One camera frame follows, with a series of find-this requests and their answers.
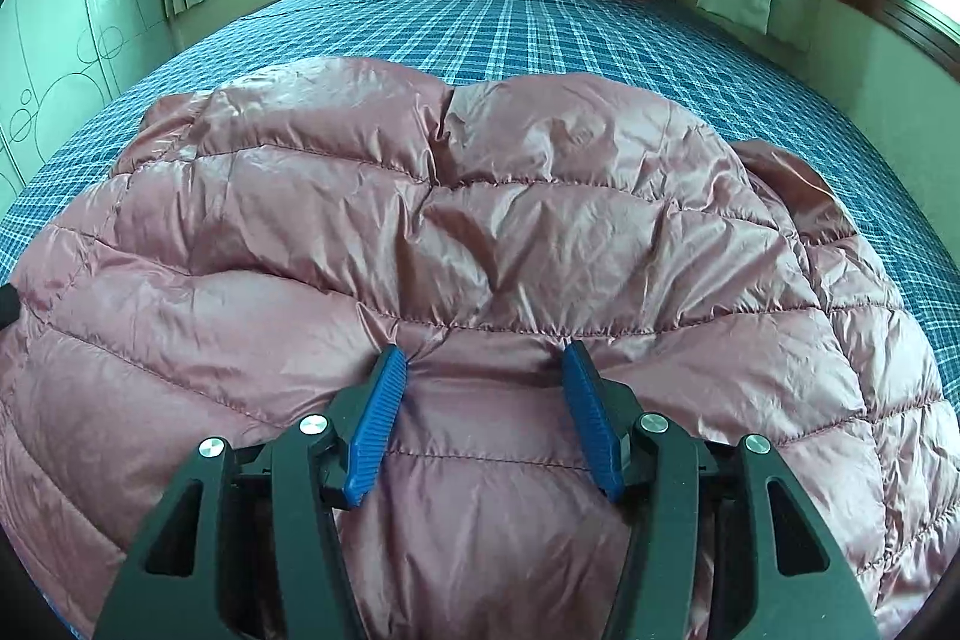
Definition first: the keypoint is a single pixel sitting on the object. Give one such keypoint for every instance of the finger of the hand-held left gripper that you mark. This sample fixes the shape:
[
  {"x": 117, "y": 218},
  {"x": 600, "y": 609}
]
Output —
[{"x": 7, "y": 306}]

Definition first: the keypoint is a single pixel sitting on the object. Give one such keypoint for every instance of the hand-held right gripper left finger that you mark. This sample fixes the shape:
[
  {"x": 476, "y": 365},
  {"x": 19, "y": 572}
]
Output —
[{"x": 375, "y": 430}]

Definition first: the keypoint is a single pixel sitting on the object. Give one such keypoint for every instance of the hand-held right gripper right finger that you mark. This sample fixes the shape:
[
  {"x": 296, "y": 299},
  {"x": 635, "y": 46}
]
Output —
[{"x": 592, "y": 422}]

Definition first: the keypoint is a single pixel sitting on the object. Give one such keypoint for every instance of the pink puffer jacket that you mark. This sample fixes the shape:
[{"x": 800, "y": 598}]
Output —
[{"x": 450, "y": 235}]

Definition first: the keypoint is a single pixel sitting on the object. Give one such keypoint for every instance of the green glass wardrobe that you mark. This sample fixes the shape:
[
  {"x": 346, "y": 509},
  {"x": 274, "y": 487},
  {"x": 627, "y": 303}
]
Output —
[{"x": 75, "y": 10}]

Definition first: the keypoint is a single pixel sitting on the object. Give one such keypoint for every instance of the bed with blue plaid sheet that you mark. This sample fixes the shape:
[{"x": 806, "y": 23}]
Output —
[{"x": 487, "y": 25}]

